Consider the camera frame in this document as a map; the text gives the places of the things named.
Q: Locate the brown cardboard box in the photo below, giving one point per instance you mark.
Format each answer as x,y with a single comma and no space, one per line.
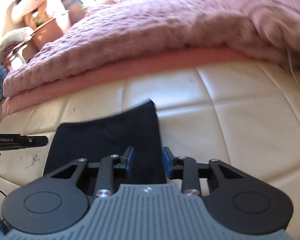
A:
48,27

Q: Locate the dark navy pants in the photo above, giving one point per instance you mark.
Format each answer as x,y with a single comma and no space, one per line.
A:
107,140

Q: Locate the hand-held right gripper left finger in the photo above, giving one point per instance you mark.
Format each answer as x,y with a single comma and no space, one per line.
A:
130,161

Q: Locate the salmon pink bed sheet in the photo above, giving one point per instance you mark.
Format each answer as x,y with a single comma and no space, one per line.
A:
130,66

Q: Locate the white cloth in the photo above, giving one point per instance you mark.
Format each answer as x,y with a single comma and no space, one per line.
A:
11,40

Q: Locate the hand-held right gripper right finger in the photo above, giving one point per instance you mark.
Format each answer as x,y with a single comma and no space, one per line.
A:
167,162

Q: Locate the pink fluffy blanket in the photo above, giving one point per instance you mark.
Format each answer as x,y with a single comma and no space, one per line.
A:
152,27

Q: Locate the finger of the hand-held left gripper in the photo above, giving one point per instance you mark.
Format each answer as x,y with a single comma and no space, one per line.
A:
36,140

